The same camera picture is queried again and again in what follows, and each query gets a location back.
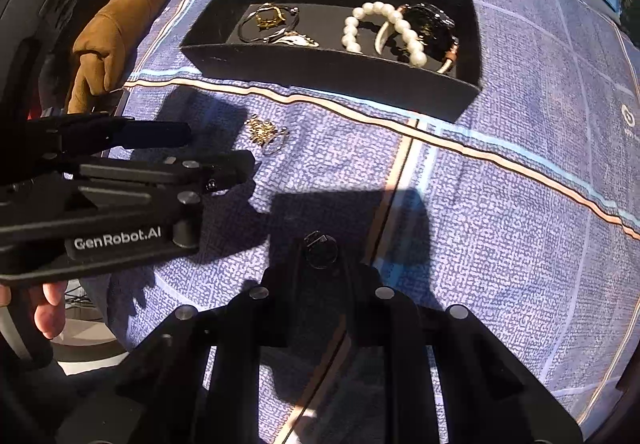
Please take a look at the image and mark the small gold charm earring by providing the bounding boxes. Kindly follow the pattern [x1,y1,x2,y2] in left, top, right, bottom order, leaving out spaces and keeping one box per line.
[244,115,290,156]

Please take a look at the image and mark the gold ring with stone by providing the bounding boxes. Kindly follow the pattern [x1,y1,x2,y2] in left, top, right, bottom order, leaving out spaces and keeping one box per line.
[254,2,289,30]

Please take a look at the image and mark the silver hoop jewelry cluster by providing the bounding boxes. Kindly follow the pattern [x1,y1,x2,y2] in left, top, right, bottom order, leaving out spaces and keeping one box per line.
[238,3,300,44]

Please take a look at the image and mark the white pearl bracelet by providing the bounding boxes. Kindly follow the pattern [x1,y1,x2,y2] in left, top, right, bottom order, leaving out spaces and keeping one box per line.
[340,0,430,69]

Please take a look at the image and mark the black rectangular tray box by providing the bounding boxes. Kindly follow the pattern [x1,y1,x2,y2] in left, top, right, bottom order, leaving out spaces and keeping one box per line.
[180,0,482,122]

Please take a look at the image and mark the black dial wristwatch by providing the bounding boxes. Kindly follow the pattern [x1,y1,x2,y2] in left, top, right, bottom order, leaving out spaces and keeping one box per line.
[374,3,459,74]

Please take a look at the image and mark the white earring card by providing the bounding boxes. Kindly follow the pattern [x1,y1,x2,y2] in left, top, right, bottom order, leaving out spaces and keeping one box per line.
[273,31,319,48]

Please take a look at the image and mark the person's left hand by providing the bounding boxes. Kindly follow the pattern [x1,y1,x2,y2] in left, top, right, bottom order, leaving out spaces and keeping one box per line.
[26,281,67,340]

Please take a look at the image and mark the tan suede cushion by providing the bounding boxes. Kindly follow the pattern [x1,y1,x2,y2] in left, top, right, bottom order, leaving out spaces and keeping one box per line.
[66,0,167,113]

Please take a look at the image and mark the blue checked bed cover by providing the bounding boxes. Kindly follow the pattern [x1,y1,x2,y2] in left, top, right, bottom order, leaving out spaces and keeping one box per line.
[86,0,639,436]

